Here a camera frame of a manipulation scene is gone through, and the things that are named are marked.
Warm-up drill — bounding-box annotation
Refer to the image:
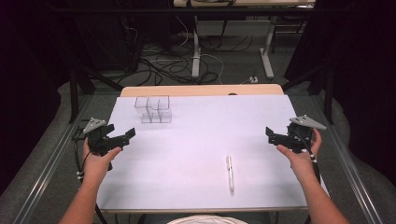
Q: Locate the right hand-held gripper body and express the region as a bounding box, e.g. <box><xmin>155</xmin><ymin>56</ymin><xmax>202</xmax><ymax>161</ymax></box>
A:
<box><xmin>269</xmin><ymin>115</ymin><xmax>328</xmax><ymax>154</ymax></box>

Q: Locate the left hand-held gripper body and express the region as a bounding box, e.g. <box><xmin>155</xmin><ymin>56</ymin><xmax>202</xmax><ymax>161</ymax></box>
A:
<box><xmin>83</xmin><ymin>117</ymin><xmax>131</xmax><ymax>157</ymax></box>

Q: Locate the clear acrylic organizer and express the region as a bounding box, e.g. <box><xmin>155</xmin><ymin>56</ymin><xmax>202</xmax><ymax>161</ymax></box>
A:
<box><xmin>134</xmin><ymin>94</ymin><xmax>173</xmax><ymax>124</ymax></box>

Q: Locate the white pen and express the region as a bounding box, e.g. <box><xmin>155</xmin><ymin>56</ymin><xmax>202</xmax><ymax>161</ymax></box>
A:
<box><xmin>225</xmin><ymin>154</ymin><xmax>235</xmax><ymax>194</ymax></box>

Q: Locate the person's left hand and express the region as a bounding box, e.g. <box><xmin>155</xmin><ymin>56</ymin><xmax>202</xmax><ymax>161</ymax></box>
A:
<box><xmin>81</xmin><ymin>136</ymin><xmax>123</xmax><ymax>185</ymax></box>

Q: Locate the person's right hand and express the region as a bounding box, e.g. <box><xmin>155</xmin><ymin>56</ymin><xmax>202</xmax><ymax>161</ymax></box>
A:
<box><xmin>276</xmin><ymin>128</ymin><xmax>322</xmax><ymax>185</ymax></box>

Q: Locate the black metal stand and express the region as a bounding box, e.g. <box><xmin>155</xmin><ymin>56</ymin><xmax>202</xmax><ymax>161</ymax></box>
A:
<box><xmin>68</xmin><ymin>60</ymin><xmax>125</xmax><ymax>124</ymax></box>
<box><xmin>280</xmin><ymin>60</ymin><xmax>334</xmax><ymax>117</ymax></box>

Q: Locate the black curtain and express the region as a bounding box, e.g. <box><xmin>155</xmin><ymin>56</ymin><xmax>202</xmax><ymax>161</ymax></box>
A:
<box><xmin>284</xmin><ymin>0</ymin><xmax>396</xmax><ymax>188</ymax></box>
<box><xmin>0</xmin><ymin>0</ymin><xmax>94</xmax><ymax>197</ymax></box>

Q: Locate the grey equipment rack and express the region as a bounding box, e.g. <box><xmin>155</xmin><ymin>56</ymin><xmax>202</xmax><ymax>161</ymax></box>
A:
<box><xmin>172</xmin><ymin>0</ymin><xmax>316</xmax><ymax>80</ymax></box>

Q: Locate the person's white shirt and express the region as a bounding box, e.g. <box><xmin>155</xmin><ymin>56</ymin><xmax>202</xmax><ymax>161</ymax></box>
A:
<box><xmin>166</xmin><ymin>214</ymin><xmax>249</xmax><ymax>224</ymax></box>

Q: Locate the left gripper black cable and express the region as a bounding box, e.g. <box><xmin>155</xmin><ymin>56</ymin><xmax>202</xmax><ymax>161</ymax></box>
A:
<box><xmin>72</xmin><ymin>126</ymin><xmax>110</xmax><ymax>224</ymax></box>

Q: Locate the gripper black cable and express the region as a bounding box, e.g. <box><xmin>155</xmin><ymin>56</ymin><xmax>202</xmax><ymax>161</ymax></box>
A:
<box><xmin>72</xmin><ymin>126</ymin><xmax>110</xmax><ymax>224</ymax></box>
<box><xmin>292</xmin><ymin>128</ymin><xmax>322</xmax><ymax>185</ymax></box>

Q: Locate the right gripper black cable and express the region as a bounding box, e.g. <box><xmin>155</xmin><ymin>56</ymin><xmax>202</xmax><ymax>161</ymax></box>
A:
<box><xmin>292</xmin><ymin>128</ymin><xmax>322</xmax><ymax>185</ymax></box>

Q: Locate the aluminium floor rail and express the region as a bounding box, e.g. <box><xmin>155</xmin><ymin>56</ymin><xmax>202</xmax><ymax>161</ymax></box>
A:
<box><xmin>309</xmin><ymin>92</ymin><xmax>385</xmax><ymax>224</ymax></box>
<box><xmin>11</xmin><ymin>93</ymin><xmax>95</xmax><ymax>224</ymax></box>

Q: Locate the bundle of black floor cables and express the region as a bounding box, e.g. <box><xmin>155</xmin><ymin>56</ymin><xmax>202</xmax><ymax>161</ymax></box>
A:
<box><xmin>116</xmin><ymin>29</ymin><xmax>254</xmax><ymax>88</ymax></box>

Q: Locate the white floor cable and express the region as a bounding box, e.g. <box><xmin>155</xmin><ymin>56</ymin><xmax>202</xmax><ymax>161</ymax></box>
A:
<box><xmin>174</xmin><ymin>14</ymin><xmax>226</xmax><ymax>86</ymax></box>

